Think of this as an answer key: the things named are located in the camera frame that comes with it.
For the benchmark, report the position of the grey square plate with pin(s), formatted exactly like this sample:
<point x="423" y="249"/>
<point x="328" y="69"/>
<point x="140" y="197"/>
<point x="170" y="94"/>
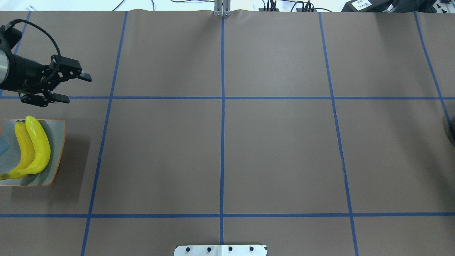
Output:
<point x="56" y="134"/>

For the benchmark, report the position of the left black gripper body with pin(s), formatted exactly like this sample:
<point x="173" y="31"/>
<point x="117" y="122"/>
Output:
<point x="25" y="74"/>

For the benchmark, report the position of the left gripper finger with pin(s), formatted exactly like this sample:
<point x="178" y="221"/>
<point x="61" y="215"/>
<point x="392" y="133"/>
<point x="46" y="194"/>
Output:
<point x="49" y="97"/>
<point x="71" y="69"/>

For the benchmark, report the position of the curved pale yellow banana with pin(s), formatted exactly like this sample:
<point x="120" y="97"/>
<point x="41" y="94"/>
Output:
<point x="41" y="145"/>

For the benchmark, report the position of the long yellow banana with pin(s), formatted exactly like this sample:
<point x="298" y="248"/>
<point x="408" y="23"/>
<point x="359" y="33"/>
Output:
<point x="27" y="152"/>

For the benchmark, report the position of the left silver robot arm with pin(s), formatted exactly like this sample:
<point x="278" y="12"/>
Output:
<point x="51" y="79"/>

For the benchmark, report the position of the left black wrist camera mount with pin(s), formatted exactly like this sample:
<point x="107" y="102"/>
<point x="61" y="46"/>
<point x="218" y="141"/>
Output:
<point x="9" y="38"/>

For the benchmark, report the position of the white pedestal column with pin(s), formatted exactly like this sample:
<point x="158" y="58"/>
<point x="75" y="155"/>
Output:
<point x="221" y="250"/>

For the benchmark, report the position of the aluminium frame post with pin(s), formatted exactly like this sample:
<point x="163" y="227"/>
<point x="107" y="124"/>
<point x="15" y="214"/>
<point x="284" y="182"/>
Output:
<point x="222" y="8"/>

